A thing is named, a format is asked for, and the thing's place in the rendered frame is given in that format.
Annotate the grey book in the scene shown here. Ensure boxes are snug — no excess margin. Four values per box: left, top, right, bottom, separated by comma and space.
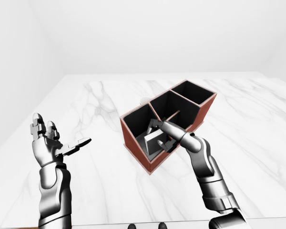
144, 130, 169, 156

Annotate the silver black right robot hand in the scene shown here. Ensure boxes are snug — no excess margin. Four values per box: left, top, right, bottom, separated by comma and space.
146, 118, 189, 153

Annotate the red-brown desk caddy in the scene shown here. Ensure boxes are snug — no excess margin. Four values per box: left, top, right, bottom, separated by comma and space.
120, 80, 217, 176

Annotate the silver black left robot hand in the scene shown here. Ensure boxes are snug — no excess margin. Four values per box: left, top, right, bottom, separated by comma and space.
28, 113, 92, 167

